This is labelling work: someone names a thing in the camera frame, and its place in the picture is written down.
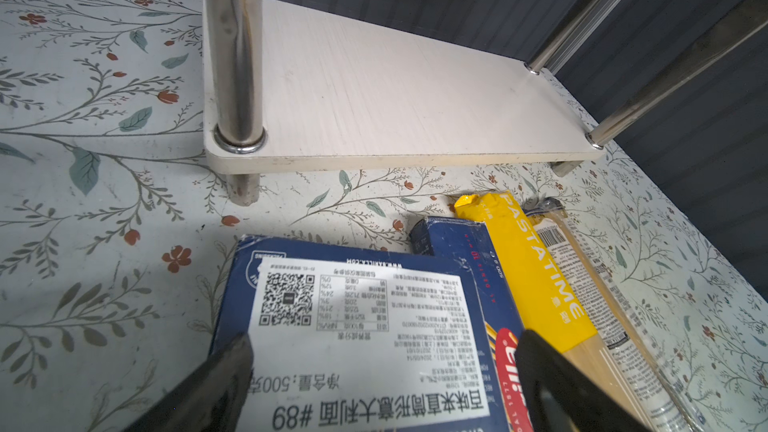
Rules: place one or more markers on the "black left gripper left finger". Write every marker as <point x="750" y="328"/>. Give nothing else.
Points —
<point x="210" y="399"/>

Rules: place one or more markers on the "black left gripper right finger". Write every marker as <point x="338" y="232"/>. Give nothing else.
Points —
<point x="559" y="397"/>

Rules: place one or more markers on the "yellow spaghetti bag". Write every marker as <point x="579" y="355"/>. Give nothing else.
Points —
<point x="544" y="300"/>

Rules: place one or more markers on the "dark blue spaghetti bag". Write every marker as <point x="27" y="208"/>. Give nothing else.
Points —
<point x="663" y="403"/>

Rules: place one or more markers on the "white two-tier shelf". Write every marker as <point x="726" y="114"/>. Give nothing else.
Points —
<point x="289" y="88"/>

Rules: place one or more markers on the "large blue Barilla box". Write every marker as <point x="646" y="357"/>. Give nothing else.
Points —
<point x="348" y="339"/>

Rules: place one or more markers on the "slim blue Barilla spaghetti box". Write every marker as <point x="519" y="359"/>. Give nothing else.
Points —
<point x="469" y="244"/>

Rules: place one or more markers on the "floral patterned table mat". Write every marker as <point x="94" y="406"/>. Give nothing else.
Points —
<point x="117" y="238"/>

